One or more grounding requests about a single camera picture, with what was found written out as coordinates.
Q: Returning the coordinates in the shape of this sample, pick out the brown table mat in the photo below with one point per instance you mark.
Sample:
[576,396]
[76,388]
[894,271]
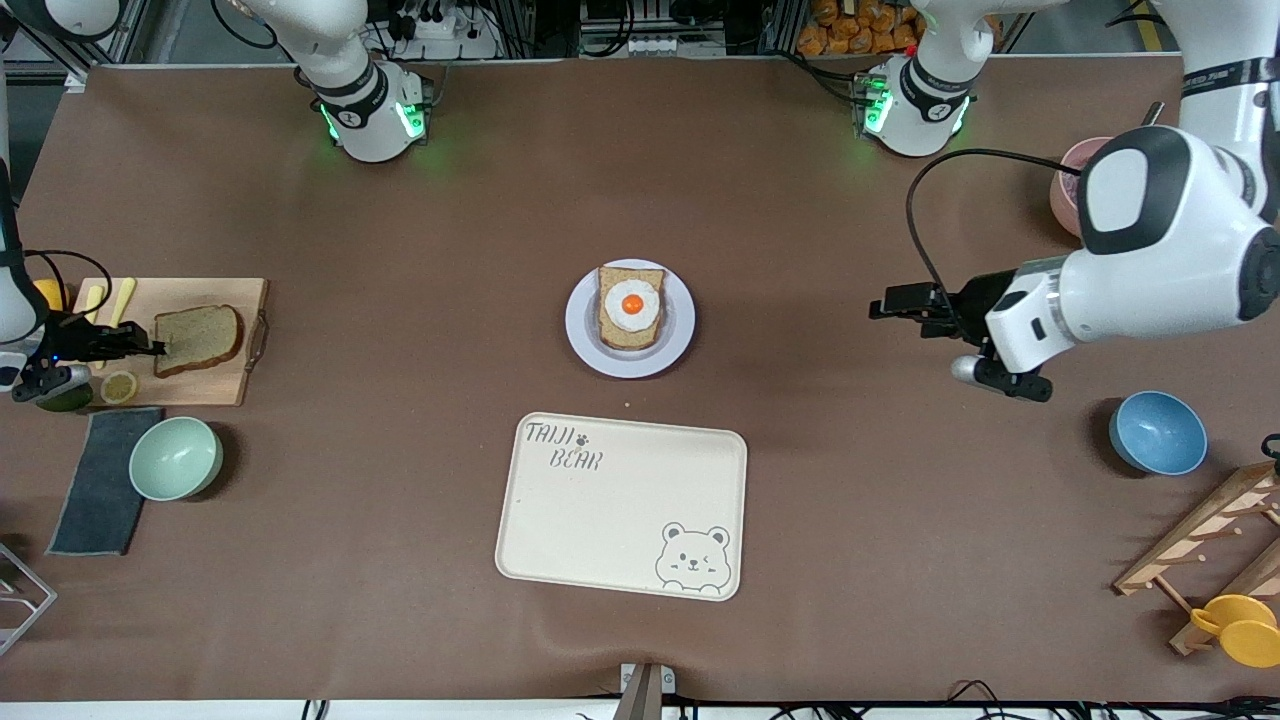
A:
[900,550]

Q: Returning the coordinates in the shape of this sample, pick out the metal scoop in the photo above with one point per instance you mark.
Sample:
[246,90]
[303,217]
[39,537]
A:
[1154,113]

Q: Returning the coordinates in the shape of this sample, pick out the fried egg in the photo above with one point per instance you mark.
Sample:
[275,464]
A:
[632,312]

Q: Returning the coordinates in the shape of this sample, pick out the orange snack bags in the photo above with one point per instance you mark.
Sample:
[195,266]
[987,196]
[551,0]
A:
[850,30]

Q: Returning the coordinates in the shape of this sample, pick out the white power strip with plugs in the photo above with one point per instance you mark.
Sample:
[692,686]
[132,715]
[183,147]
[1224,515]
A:
[440,28]

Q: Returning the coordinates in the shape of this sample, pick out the blue bowl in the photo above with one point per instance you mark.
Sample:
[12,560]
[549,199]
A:
[1158,435]

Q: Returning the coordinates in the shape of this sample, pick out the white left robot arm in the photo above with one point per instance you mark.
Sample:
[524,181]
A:
[1160,270]

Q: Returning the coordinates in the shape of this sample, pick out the wooden drying rack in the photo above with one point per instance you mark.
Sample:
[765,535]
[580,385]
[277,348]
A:
[1195,528]

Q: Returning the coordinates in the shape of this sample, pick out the yellow cup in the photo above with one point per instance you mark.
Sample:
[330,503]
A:
[1245,635]

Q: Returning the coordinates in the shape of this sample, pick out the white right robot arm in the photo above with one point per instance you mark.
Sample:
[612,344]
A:
[370,120]

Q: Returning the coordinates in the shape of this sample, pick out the wooden cutting board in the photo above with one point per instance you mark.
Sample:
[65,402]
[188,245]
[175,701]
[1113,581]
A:
[190,390]

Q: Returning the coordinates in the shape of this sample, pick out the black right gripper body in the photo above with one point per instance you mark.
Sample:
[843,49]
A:
[72,341]

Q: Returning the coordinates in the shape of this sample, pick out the grey metal camera bracket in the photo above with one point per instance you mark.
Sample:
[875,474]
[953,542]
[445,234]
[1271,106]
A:
[645,695]

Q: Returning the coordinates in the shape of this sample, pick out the yellow plastic knife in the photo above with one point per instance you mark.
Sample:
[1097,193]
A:
[122,298]

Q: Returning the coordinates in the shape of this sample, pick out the dark green avocado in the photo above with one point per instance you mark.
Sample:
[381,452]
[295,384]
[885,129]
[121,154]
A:
[70,402]

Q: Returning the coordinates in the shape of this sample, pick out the mint green bowl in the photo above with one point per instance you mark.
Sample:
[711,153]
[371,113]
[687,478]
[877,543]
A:
[175,458]

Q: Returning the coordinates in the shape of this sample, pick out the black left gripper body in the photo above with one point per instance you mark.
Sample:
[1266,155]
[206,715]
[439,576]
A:
[973,301]

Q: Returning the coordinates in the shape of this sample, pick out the cream bear print tray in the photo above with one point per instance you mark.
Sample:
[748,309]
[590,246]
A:
[620,520]

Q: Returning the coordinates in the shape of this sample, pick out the pink bowl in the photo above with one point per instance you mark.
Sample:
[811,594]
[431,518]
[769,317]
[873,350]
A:
[1065,200]

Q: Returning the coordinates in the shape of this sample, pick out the pale lavender round plate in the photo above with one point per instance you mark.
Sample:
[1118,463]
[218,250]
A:
[580,340]

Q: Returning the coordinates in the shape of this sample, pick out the round yellow lemon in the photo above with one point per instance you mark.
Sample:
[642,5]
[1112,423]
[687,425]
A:
[52,295]

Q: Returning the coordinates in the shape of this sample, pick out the yellow plastic fork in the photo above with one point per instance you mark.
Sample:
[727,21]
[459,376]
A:
[93,303]

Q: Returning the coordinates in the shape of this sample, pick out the aluminium frame post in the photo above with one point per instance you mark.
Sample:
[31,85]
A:
[76,78]

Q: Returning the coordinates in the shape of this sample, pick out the lemon slice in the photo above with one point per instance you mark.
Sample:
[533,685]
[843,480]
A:
[119,387]

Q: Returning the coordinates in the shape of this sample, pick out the dark grey cloth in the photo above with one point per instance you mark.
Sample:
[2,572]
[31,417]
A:
[95,500]

